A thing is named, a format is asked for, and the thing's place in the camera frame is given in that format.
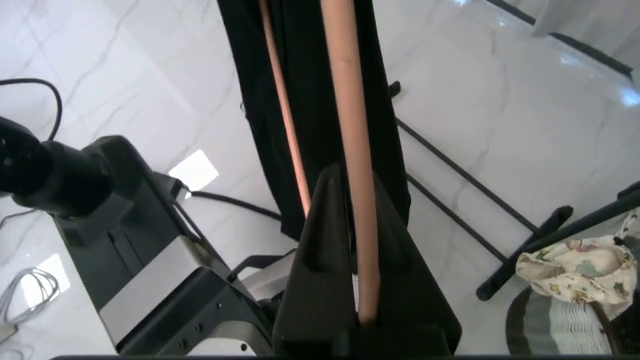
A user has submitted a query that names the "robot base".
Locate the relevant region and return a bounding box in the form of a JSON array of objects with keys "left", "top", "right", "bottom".
[{"left": 49, "top": 134, "right": 301, "bottom": 358}]

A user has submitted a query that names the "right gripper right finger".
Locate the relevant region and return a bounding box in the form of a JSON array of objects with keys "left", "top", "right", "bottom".
[{"left": 358, "top": 172, "right": 463, "bottom": 358}]

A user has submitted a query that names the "pink clothes hanger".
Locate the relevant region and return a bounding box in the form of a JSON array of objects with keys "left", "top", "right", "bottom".
[{"left": 257, "top": 0, "right": 382, "bottom": 327}]

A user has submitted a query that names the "black clothes rack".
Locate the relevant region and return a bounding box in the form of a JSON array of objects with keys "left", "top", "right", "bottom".
[{"left": 387, "top": 79, "right": 640, "bottom": 302}]

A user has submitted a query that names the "white laundry basket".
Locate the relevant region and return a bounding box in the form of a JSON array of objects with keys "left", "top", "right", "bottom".
[{"left": 504, "top": 284, "right": 640, "bottom": 357}]

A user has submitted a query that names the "black cable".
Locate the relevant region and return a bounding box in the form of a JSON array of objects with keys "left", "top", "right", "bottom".
[
  {"left": 0, "top": 77, "right": 64, "bottom": 142},
  {"left": 188, "top": 191, "right": 284, "bottom": 222}
]

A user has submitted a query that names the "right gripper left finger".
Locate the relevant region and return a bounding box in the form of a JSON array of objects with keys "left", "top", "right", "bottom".
[{"left": 272, "top": 162, "right": 361, "bottom": 358}]

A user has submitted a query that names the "white cable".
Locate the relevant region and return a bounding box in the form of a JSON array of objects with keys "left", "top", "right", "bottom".
[{"left": 0, "top": 266, "right": 61, "bottom": 329}]

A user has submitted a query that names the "cream printed garment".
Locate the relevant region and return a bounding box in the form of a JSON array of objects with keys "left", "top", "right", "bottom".
[{"left": 514, "top": 206, "right": 640, "bottom": 321}]

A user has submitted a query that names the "black garment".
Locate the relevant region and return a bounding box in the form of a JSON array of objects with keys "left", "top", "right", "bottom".
[{"left": 216, "top": 0, "right": 413, "bottom": 242}]

